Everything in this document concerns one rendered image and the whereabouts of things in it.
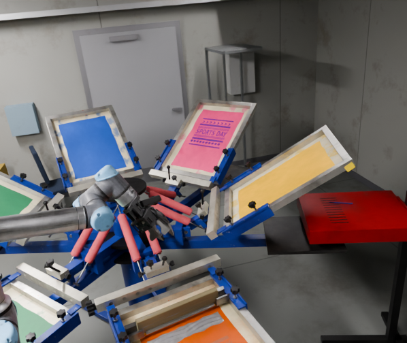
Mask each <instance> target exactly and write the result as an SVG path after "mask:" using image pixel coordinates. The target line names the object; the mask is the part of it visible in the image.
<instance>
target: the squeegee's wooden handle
mask: <svg viewBox="0 0 407 343"><path fill-rule="evenodd" d="M216 298H218V290H217V289H216V287H214V288H212V289H209V290H207V291H204V292H202V293H199V294H197V295H194V296H192V297H189V298H187V299H184V300H182V301H179V302H177V303H175V304H172V305H170V306H167V307H165V308H162V309H160V310H157V311H155V312H152V313H150V314H147V315H145V316H142V317H140V318H137V319H136V320H135V322H136V325H137V331H139V330H142V329H144V333H146V331H148V330H150V329H153V328H155V327H158V326H159V325H162V324H164V323H167V322H169V321H172V320H174V319H176V318H179V317H181V316H184V315H185V314H188V313H190V312H193V311H195V310H198V309H200V308H203V307H205V306H207V305H210V304H212V303H214V304H215V303H216Z"/></svg>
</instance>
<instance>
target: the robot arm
mask: <svg viewBox="0 0 407 343"><path fill-rule="evenodd" d="M95 179H96V182H95V183H94V184H93V185H92V186H91V187H90V188H89V189H87V190H86V191H85V192H84V193H83V194H81V195H80V196H79V197H78V198H77V200H75V201H74V202H73V207H72V208H63V209H57V210H46V211H41V212H31V213H25V214H15V215H9V216H0V243H2V242H9V241H14V240H22V239H27V238H34V237H39V236H44V235H52V234H57V233H65V232H69V231H77V230H82V229H90V228H93V229H95V230H96V231H100V232H104V231H107V230H109V229H110V228H111V227H112V226H113V224H114V220H115V218H114V215H113V213H112V210H111V209H110V208H109V207H108V205H107V204H106V201H107V200H108V199H109V198H110V197H113V198H114V199H115V200H116V201H117V202H118V203H119V204H120V206H121V207H123V208H124V210H123V212H124V214H125V215H126V216H127V217H128V218H129V219H130V220H131V221H132V223H131V226H132V227H133V228H134V229H135V230H136V231H137V232H138V233H139V234H140V233H141V232H142V233H143V232H145V231H149V234H150V235H149V239H150V241H153V240H155V239H156V238H159V239H160V240H163V241H164V240H165V239H164V237H163V235H165V234H166V233H167V232H169V233H170V234H171V235H172V236H174V232H173V229H172V227H171V225H170V223H169V221H168V219H167V218H166V216H165V215H164V214H163V213H162V212H160V211H158V210H157V209H155V208H154V207H153V206H155V205H157V204H158V203H159V202H160V201H161V200H162V199H161V197H160V195H157V196H152V197H151V198H148V199H144V200H141V201H140V202H139V199H140V196H139V195H138V194H137V192H136V191H135V190H134V189H133V188H132V187H131V186H130V184H129V183H128V182H127V181H126V180H125V179H124V178H123V177H122V176H121V175H120V174H119V172H118V171H116V170H115V169H114V168H113V167H112V166H111V165H106V166H105V167H103V168H102V169H100V170H99V171H98V172H97V173H96V174H95ZM157 219H158V220H157ZM156 223H157V224H158V226H160V228H161V233H160V231H159V230H158V229H157V228H156V225H155V224H156ZM134 225H135V226H136V227H137V228H138V229H139V231H138V230H137V229H136V228H135V227H134ZM17 316H18V313H17V308H16V306H15V304H14V302H13V301H12V298H11V297H10V296H9V295H8V294H5V293H4V292H3V288H2V286H1V283H0V343H20V335H19V328H18V318H17Z"/></svg>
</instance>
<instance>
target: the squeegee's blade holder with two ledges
mask: <svg viewBox="0 0 407 343"><path fill-rule="evenodd" d="M214 306H215V305H214V303H212V304H210V305H207V306H205V307H203V308H200V309H198V310H195V311H193V312H190V313H188V314H185V315H184V316H181V317H179V318H176V319H174V320H172V321H169V322H167V323H164V324H162V325H159V326H158V327H155V328H153V329H150V330H148V331H146V335H148V334H150V333H152V332H155V331H157V330H160V329H162V328H164V327H166V326H169V325H171V324H174V323H177V322H178V321H181V320H183V319H186V318H188V317H190V316H193V315H194V314H197V313H199V312H202V311H204V310H207V309H209V308H211V307H214Z"/></svg>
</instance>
